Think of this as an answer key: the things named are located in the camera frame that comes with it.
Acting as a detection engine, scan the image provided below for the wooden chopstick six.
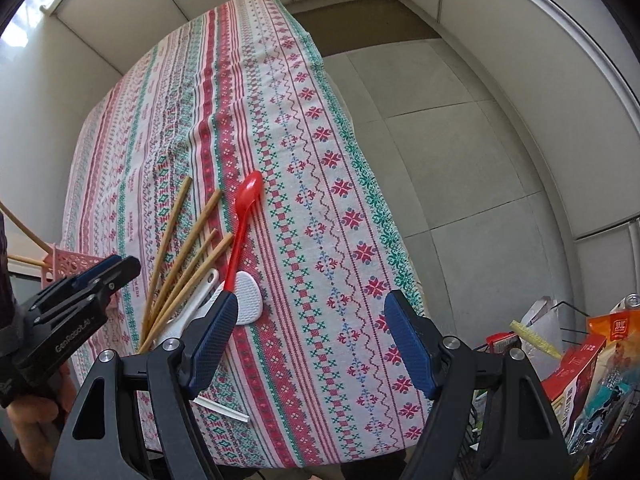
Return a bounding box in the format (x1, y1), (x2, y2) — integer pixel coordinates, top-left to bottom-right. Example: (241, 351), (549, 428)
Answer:
(8, 254), (49, 269)

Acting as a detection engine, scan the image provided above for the person's left hand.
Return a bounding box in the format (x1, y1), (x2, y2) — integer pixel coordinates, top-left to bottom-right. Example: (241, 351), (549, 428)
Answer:
(1, 363), (77, 479)

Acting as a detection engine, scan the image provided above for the wooden chopstick five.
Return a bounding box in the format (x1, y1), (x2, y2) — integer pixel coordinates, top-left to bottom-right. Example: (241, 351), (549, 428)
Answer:
(0, 202), (53, 255)

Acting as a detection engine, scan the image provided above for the red snack bag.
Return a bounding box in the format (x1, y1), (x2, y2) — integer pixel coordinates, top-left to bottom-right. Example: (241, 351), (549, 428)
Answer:
(542, 334), (606, 437)

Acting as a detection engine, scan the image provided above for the wooden chopstick one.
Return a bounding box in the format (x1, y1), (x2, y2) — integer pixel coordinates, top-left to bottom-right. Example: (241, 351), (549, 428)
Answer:
(141, 176), (192, 338)

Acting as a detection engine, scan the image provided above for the wooden chopstick four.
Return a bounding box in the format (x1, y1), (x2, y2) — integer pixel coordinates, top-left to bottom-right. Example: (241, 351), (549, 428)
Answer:
(138, 233), (234, 353)

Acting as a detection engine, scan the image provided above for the red plastic spoon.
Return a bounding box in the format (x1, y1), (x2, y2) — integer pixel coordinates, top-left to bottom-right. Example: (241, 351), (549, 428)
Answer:
(224, 170), (264, 292)

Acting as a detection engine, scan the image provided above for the wooden chopstick three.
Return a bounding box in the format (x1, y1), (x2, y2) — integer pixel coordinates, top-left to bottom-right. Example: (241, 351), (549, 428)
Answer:
(143, 229), (218, 337)

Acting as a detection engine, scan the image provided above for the wooden chopstick two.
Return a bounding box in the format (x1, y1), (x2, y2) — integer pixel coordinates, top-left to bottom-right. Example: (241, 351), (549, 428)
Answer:
(142, 188), (222, 339)

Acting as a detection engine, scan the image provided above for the white plastic spoon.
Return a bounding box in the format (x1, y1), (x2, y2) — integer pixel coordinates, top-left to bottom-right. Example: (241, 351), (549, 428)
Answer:
(193, 396), (250, 424)

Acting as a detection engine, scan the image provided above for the white rice paddle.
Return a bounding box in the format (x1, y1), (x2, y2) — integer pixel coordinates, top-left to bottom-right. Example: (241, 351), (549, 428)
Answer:
(154, 270), (264, 346)

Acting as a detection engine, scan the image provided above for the patterned tablecloth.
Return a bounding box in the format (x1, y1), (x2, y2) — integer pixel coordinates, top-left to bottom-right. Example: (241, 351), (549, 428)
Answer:
(62, 0), (431, 468)

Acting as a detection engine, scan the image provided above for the orange snack bag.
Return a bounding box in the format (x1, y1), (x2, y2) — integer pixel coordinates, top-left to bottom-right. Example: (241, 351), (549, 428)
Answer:
(567, 309), (639, 458)

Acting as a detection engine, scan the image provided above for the pink plastic utensil basket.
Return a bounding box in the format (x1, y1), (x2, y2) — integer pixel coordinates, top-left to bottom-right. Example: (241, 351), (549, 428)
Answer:
(41, 245), (101, 288)

